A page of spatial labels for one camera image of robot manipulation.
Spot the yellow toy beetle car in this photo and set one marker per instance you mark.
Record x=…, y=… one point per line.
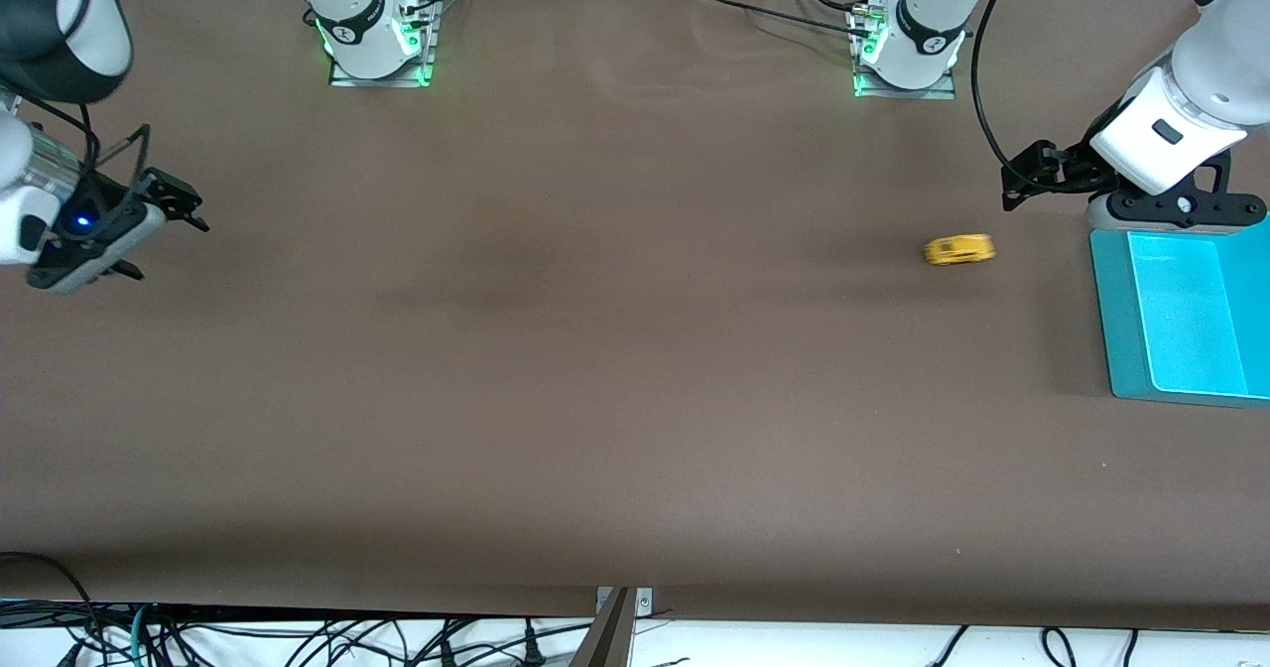
x=957, y=249

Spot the teal plastic bin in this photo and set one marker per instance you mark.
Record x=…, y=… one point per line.
x=1191, y=320

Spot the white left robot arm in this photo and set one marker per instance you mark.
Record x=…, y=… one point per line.
x=1210, y=81

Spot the black power plug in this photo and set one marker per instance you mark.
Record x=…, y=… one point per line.
x=531, y=652

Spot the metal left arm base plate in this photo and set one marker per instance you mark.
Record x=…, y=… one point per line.
x=903, y=94

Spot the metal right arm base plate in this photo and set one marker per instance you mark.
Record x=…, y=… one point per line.
x=382, y=80

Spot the dark grey stand leg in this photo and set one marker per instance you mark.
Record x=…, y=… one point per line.
x=607, y=642

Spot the small metal edge bracket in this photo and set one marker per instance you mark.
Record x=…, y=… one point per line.
x=643, y=601

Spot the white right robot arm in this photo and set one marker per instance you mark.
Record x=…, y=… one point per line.
x=357, y=32

